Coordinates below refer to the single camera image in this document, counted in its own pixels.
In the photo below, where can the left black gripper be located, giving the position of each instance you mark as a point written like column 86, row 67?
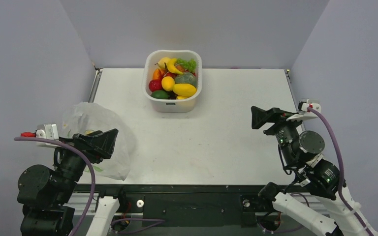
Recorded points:
column 101, row 143

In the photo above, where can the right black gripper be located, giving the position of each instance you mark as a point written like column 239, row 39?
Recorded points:
column 276, row 120

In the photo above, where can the clear plastic bag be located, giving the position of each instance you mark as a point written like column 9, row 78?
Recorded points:
column 85, row 118

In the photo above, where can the yellow fake mango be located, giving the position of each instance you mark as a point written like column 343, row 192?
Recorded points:
column 185, row 90

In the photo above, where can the green fake grapes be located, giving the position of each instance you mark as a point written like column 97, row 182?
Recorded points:
column 188, row 65

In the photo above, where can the yellow fake pear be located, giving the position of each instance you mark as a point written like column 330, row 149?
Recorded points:
column 162, row 63

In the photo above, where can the yellow fake banana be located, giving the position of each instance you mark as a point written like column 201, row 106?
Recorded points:
column 171, row 66

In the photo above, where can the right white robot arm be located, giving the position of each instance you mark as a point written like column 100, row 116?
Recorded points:
column 302, row 155

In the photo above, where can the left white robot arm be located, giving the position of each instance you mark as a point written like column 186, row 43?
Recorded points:
column 43, row 192

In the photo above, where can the white plastic basket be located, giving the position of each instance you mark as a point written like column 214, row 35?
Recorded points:
column 171, row 105

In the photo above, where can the green lime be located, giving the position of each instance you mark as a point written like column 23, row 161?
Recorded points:
column 160, row 94

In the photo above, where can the red apple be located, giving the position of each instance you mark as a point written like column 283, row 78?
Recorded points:
column 155, row 85

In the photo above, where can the green cantaloupe melon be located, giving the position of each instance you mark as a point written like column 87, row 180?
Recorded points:
column 186, row 78

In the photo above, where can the orange pepper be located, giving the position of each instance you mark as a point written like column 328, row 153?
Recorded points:
column 157, row 74

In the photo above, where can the yellow lemon in basket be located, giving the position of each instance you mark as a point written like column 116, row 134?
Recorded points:
column 168, row 83

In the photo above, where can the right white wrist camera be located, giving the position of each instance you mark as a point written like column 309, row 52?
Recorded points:
column 303, row 113

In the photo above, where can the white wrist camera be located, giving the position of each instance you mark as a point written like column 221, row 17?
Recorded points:
column 47, row 131
column 303, row 113

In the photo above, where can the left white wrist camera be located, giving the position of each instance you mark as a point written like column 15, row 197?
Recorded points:
column 47, row 131

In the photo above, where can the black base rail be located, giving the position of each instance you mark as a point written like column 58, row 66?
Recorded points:
column 189, row 205

